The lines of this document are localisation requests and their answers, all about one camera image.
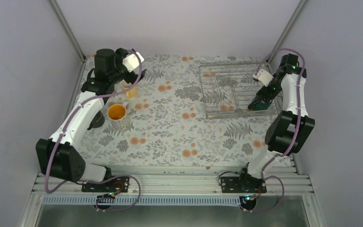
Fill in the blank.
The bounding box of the dark green mug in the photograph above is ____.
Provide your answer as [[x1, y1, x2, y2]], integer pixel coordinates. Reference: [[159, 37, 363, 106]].
[[248, 101, 270, 111]]

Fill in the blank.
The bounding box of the yellow white cup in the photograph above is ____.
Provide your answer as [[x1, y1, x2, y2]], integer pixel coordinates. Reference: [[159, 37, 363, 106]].
[[120, 80, 138, 98]]

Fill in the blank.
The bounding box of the black matte mug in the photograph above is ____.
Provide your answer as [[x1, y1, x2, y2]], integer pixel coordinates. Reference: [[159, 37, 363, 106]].
[[87, 111, 105, 130]]

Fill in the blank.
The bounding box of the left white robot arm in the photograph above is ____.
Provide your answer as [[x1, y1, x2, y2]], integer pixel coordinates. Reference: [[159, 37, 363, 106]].
[[35, 48, 145, 192]]

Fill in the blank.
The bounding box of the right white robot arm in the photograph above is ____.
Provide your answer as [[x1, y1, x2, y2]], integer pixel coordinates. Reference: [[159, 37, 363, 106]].
[[237, 53, 315, 192]]

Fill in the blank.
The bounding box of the floral patterned table mat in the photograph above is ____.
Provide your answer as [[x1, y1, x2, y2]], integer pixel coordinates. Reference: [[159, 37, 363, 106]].
[[77, 54, 276, 166]]

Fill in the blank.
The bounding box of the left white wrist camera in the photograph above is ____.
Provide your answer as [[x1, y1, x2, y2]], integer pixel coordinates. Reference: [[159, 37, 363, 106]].
[[122, 52, 145, 72]]

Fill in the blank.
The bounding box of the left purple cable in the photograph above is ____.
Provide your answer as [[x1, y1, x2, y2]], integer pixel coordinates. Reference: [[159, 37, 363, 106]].
[[44, 50, 147, 193]]

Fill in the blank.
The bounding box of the metal wire dish rack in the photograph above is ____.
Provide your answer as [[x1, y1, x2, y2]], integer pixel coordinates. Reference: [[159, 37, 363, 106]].
[[198, 62, 282, 119]]

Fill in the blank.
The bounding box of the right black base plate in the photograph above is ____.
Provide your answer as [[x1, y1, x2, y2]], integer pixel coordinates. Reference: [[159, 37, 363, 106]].
[[220, 176, 267, 193]]

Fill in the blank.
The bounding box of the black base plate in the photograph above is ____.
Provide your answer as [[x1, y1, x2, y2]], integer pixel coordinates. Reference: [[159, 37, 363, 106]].
[[81, 176, 130, 193], [220, 176, 267, 193]]

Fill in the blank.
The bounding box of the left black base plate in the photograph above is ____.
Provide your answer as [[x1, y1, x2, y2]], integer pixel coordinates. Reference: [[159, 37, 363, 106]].
[[81, 176, 130, 193]]

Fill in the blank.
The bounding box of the aluminium mounting rail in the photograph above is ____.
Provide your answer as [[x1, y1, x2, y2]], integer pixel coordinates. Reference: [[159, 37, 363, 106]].
[[32, 165, 314, 197]]

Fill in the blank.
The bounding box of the slotted grey cable duct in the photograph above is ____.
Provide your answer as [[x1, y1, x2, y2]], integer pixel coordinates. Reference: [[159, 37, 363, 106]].
[[41, 195, 240, 206]]

